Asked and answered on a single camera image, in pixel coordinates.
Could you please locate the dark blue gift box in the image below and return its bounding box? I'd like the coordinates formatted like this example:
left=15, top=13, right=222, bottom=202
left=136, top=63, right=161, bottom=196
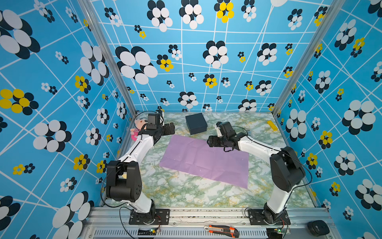
left=185, top=113, right=208, bottom=135

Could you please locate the purple wrapping paper sheet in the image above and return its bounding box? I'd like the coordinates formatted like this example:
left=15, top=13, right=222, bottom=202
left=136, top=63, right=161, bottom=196
left=159, top=135, right=249, bottom=189

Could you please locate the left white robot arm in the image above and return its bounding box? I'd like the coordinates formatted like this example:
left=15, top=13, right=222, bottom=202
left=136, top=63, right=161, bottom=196
left=105, top=110, right=175, bottom=214

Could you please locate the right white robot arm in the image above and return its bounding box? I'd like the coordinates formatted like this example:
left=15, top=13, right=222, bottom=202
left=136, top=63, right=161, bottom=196
left=207, top=121, right=306, bottom=224

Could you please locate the pink plush doll toy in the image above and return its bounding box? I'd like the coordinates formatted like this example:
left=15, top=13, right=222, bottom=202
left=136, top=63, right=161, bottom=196
left=130, top=117, right=148, bottom=141

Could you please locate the yellow tape piece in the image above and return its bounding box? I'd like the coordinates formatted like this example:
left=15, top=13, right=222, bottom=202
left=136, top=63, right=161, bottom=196
left=267, top=120, right=278, bottom=131

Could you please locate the red black utility knife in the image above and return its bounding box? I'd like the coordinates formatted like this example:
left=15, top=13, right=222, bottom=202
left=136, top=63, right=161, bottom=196
left=204, top=225, right=240, bottom=238

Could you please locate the black computer mouse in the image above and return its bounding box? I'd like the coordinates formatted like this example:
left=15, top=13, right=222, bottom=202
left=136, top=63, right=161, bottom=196
left=307, top=220, right=330, bottom=237

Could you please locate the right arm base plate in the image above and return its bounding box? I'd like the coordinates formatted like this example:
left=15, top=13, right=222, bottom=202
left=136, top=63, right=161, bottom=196
left=245, top=209, right=291, bottom=227

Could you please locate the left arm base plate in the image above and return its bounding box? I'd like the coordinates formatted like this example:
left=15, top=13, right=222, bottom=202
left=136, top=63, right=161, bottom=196
left=129, top=209, right=171, bottom=226

